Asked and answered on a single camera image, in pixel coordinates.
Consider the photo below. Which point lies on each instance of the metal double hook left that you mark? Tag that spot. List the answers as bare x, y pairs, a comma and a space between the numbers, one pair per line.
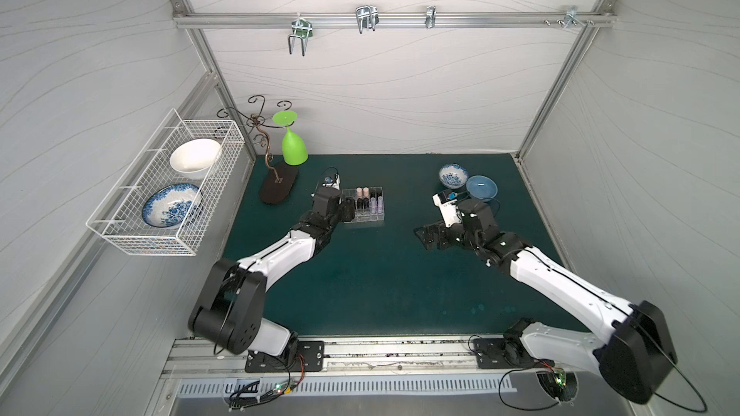
301, 33

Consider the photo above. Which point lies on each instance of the clear acrylic lipstick organizer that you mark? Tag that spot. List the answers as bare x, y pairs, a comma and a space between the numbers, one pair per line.
365, 218

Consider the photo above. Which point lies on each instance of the white bowl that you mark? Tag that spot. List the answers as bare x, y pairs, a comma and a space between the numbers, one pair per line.
194, 159

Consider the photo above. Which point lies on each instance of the blue floral plate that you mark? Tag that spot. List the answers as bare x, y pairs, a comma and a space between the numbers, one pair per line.
170, 206

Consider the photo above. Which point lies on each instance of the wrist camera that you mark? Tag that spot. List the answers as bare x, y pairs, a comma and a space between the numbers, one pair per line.
446, 201
331, 180

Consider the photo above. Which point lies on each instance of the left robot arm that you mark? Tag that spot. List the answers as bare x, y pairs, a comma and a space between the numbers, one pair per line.
229, 310

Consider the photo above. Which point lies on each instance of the copper wire stand black base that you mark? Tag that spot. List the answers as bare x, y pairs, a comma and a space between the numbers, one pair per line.
280, 178

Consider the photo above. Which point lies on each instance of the metal double hook middle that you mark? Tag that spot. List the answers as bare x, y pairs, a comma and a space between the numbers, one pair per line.
367, 18

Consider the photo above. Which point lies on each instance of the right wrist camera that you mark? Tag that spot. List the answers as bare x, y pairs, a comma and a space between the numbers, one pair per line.
446, 201

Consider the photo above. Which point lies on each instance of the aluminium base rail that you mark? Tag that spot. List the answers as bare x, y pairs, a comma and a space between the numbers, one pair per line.
392, 355

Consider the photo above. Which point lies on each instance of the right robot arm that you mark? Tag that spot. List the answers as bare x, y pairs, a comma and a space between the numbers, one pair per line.
628, 345

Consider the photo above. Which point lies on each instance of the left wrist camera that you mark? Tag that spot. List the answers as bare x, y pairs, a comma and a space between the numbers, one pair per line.
331, 180

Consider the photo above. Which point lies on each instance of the light blue bowl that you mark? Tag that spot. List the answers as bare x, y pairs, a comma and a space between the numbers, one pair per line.
482, 187

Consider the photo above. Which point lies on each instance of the round floor port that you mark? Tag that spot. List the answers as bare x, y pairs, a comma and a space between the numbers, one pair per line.
560, 385

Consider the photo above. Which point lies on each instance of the blue floral bowl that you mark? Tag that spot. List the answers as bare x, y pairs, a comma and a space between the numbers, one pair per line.
453, 176

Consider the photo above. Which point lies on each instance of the white cable duct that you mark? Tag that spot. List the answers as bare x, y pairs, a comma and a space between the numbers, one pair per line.
315, 386

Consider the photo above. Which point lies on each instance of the aluminium cross rail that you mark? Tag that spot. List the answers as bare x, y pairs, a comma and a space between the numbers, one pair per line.
388, 20

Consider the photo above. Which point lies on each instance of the metal hook right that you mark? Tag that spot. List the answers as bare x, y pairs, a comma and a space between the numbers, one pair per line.
570, 20

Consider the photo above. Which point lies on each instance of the white wire basket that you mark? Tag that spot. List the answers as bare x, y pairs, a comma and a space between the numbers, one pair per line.
118, 219

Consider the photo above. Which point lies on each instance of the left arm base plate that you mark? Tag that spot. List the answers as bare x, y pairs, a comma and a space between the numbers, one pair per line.
299, 356

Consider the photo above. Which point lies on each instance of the metal clip hook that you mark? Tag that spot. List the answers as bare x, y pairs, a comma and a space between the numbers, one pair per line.
430, 17

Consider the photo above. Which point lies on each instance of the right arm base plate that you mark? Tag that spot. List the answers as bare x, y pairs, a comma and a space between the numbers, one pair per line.
503, 353

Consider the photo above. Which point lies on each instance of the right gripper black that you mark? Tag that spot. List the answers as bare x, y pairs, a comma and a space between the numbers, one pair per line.
439, 234

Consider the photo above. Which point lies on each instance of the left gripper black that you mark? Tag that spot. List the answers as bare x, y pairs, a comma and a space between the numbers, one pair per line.
347, 208

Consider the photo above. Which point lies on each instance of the metal double hook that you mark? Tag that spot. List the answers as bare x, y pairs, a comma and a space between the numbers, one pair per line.
301, 33
367, 18

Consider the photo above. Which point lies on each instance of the green plastic goblet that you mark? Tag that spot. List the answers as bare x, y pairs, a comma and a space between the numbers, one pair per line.
293, 146

